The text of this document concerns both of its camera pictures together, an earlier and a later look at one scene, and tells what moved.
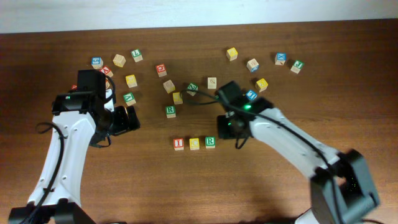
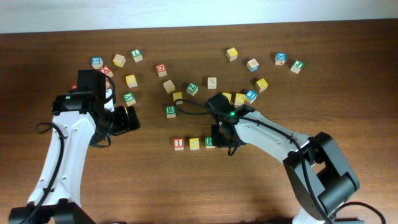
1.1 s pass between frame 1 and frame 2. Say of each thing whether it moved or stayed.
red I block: stayed
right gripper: moved
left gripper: stayed
